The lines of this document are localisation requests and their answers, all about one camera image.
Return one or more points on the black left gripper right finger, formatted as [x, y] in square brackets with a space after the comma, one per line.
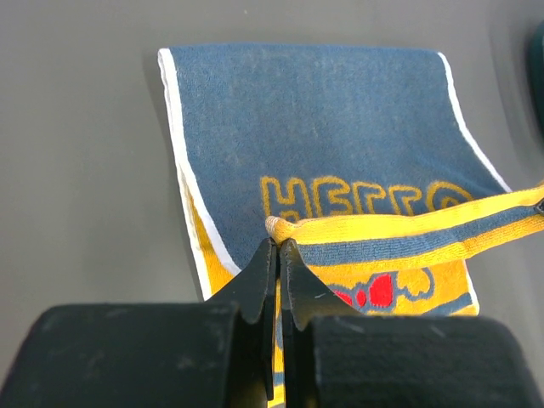
[334, 356]

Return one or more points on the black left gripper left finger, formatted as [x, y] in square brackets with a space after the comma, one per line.
[218, 353]

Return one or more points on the yellow hello towel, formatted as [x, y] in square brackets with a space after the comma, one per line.
[361, 155]

